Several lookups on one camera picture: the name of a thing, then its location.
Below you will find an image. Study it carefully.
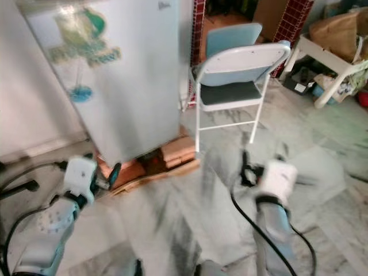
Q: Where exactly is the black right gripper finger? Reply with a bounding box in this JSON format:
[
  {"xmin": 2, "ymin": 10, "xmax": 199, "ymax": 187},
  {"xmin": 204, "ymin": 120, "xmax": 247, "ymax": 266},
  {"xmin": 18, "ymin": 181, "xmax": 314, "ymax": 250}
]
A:
[{"xmin": 241, "ymin": 150, "xmax": 252, "ymax": 188}]

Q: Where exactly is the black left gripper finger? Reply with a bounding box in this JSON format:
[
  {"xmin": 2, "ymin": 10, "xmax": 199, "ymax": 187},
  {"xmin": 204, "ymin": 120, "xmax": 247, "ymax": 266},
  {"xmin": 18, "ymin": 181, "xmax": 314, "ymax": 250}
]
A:
[{"xmin": 106, "ymin": 162, "xmax": 122, "ymax": 189}]

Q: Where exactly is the white fridge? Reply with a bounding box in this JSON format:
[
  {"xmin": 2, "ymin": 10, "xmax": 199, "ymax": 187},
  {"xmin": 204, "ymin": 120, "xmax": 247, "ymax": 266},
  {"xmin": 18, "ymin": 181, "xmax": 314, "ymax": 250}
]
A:
[{"xmin": 26, "ymin": 0, "xmax": 195, "ymax": 166}]

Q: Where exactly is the wooden pallet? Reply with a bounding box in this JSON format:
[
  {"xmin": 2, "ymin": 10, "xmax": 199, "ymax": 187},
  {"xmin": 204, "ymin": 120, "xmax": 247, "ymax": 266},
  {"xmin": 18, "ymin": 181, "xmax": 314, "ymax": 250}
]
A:
[{"xmin": 106, "ymin": 156, "xmax": 201, "ymax": 196}]

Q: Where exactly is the orange brick stack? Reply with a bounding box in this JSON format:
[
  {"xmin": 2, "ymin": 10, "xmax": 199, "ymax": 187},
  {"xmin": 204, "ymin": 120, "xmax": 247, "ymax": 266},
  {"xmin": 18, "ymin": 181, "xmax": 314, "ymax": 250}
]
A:
[{"xmin": 160, "ymin": 134, "xmax": 197, "ymax": 166}]

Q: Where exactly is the black tripod stand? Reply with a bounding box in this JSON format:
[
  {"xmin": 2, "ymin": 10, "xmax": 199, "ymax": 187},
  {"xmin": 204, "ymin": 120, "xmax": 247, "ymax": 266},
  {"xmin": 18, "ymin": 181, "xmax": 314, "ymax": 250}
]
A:
[{"xmin": 0, "ymin": 179, "xmax": 38, "ymax": 200}]

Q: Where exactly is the white folding chair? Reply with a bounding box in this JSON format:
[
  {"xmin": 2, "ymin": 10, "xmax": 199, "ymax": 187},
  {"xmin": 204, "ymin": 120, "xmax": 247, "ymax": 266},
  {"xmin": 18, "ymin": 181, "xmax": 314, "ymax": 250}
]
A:
[{"xmin": 189, "ymin": 40, "xmax": 292, "ymax": 153}]

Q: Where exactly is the black box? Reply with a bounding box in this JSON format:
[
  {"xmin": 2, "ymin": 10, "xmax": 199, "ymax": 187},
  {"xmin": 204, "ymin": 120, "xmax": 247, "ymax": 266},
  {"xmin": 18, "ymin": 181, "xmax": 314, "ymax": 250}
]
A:
[{"xmin": 282, "ymin": 60, "xmax": 321, "ymax": 95}]

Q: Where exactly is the light blue chair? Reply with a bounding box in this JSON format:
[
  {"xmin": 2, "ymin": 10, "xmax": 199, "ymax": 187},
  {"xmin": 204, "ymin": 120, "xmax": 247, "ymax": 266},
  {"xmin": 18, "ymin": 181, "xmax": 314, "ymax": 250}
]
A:
[{"xmin": 205, "ymin": 22, "xmax": 263, "ymax": 58}]

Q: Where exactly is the white plastic side table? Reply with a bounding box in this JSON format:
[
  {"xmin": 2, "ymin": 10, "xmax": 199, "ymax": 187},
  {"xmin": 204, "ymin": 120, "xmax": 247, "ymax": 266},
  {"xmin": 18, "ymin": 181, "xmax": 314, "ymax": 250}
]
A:
[{"xmin": 282, "ymin": 33, "xmax": 368, "ymax": 110}]

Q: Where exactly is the red tiled pillar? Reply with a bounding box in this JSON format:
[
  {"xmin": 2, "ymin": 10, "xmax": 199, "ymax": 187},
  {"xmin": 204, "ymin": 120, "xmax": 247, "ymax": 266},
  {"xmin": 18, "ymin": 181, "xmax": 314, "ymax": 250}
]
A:
[
  {"xmin": 183, "ymin": 0, "xmax": 209, "ymax": 110},
  {"xmin": 272, "ymin": 0, "xmax": 315, "ymax": 47}
]

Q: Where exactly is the brown cardboard box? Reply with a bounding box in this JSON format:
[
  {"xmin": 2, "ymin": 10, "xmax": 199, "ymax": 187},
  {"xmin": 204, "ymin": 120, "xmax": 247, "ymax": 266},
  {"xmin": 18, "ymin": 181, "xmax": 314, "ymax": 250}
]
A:
[{"xmin": 254, "ymin": 0, "xmax": 289, "ymax": 41}]

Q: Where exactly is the brown paper bag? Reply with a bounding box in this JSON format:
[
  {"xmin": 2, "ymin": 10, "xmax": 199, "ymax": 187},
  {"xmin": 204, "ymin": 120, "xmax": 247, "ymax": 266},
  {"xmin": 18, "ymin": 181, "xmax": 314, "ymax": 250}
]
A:
[{"xmin": 308, "ymin": 9, "xmax": 368, "ymax": 63}]

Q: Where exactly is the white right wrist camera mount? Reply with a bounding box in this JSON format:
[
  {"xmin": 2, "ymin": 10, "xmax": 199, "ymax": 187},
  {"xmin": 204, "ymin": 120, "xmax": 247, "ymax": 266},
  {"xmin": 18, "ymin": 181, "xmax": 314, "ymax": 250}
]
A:
[{"xmin": 256, "ymin": 160, "xmax": 298, "ymax": 202}]

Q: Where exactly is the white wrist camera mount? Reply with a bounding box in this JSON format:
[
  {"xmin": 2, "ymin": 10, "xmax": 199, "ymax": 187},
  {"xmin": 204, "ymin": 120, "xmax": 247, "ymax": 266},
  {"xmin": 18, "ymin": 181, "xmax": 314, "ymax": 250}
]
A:
[
  {"xmin": 256, "ymin": 160, "xmax": 298, "ymax": 202},
  {"xmin": 63, "ymin": 156, "xmax": 99, "ymax": 205}
]

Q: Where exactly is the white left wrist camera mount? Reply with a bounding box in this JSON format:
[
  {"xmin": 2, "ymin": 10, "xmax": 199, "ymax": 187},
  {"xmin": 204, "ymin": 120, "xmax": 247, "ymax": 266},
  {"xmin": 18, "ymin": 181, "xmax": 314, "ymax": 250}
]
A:
[{"xmin": 63, "ymin": 156, "xmax": 99, "ymax": 205}]

